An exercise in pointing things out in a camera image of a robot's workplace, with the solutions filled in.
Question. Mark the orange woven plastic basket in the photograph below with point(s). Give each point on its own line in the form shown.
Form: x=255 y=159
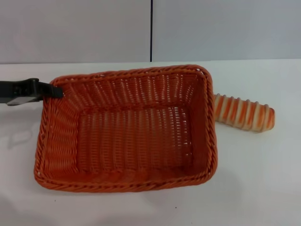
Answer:
x=131 y=131

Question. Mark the striped bread loaf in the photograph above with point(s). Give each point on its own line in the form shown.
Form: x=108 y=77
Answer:
x=244 y=113

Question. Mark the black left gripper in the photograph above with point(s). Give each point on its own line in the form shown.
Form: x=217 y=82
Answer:
x=16 y=88

